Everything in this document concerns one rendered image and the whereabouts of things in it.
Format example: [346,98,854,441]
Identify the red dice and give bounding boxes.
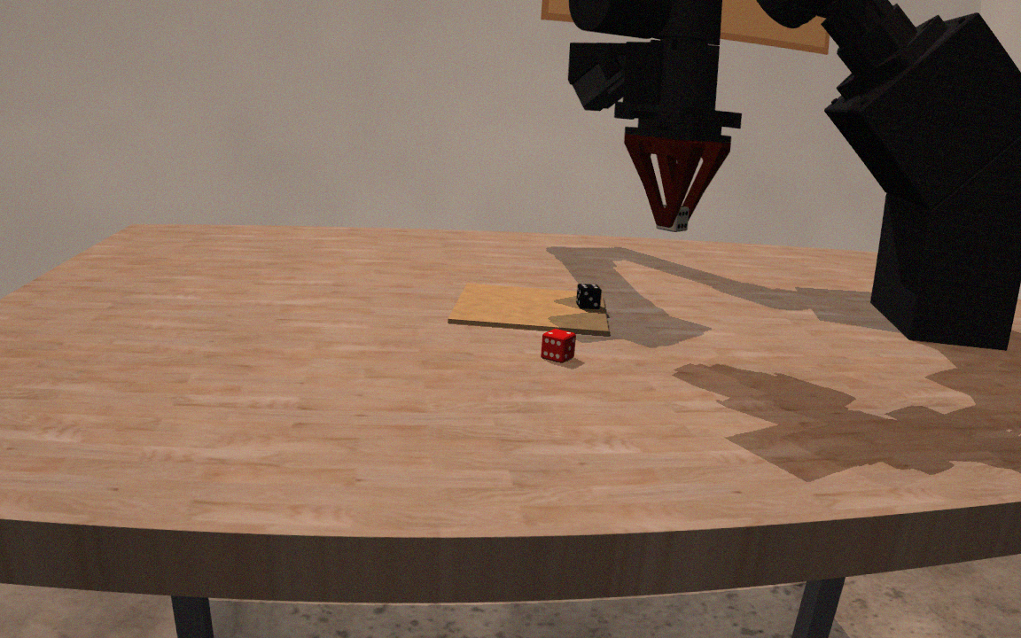
[541,329,576,362]

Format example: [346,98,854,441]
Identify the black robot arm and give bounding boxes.
[568,0,947,111]

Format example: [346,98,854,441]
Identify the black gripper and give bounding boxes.
[614,39,742,228]

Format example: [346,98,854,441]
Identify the beige die with black pips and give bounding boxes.
[657,206,690,232]

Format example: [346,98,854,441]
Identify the black die with white pips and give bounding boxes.
[576,284,602,309]

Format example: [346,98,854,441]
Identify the orange flat mat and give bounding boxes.
[448,284,609,336]

